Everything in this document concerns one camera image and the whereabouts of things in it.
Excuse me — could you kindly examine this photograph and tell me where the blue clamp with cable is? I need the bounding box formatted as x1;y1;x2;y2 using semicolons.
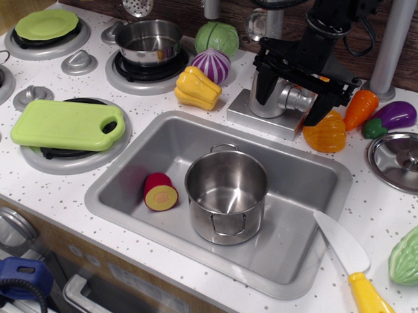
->
0;257;54;313

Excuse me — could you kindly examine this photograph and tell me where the red yellow toy fruit half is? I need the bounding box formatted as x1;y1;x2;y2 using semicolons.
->
143;172;178;212

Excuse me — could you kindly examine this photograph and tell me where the silver oven knob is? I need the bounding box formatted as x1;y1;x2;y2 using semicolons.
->
0;206;38;248

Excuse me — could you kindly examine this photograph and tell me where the steel strainer ladle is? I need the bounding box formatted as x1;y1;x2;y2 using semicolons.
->
114;0;154;19

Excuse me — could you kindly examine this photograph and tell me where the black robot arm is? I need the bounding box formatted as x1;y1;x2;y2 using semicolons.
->
249;0;383;126

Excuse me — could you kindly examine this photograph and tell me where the orange toy carrot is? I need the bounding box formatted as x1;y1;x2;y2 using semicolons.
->
344;90;380;131

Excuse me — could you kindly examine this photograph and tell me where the grey pole back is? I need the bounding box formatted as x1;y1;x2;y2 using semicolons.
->
203;0;220;20

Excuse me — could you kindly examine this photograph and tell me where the silver faucet base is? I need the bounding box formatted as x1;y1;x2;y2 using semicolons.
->
227;72;307;141

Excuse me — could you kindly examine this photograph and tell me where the steel saucepan on burner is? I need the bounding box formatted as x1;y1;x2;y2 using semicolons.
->
115;19;183;66

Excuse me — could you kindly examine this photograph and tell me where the purple white toy onion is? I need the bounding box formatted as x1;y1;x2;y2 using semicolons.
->
191;48;231;84

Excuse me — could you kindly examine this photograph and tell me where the back right stove burner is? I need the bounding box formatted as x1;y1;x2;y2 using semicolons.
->
105;45;194;96

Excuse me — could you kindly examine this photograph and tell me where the grey metal pole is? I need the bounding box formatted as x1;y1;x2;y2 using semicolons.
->
362;0;418;103

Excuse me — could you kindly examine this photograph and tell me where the green cutting board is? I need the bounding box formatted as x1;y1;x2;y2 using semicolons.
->
10;100;126;152

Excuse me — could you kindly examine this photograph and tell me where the green plate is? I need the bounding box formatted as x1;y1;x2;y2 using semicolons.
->
15;9;79;41

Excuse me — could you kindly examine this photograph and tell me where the green toy bitter gourd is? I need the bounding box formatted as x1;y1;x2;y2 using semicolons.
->
388;225;418;286

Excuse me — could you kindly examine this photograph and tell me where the white yellow toy knife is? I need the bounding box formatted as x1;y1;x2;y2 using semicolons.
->
313;210;396;313

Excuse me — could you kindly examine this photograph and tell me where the green toy cabbage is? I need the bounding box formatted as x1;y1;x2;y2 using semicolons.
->
195;21;240;57

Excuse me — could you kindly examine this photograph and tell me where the silver oven door handle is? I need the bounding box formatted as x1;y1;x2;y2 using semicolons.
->
62;274;136;313

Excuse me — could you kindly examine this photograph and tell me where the steel pot lid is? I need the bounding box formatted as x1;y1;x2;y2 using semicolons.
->
367;132;418;195

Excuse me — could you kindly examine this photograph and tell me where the silver faucet spout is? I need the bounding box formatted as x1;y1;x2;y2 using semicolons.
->
245;0;284;42

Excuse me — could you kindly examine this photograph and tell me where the purple toy eggplant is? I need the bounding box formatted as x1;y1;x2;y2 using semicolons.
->
361;101;418;139

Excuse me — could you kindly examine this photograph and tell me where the large steel pot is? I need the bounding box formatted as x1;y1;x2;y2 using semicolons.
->
185;143;269;245

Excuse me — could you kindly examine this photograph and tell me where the silver faucet lever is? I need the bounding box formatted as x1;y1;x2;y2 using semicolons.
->
278;84;317;113

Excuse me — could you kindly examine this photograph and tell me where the front left stove burner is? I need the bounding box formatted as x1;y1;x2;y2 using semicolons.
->
20;97;132;175

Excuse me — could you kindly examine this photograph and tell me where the yellow toy pepper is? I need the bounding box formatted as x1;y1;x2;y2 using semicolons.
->
174;66;222;111

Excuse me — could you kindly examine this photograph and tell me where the stove burner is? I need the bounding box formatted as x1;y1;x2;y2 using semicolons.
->
105;45;194;96
20;97;132;175
4;19;91;61
0;66;16;105

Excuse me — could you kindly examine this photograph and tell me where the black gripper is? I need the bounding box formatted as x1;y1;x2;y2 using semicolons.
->
254;20;361;126

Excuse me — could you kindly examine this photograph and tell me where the far left stove burner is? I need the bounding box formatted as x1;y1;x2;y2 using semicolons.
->
0;66;16;105

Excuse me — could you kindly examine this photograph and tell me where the back left stove burner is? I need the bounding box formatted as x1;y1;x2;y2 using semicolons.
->
4;19;91;61

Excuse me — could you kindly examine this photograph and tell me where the silver sink basin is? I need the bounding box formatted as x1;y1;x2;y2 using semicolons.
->
85;111;352;300

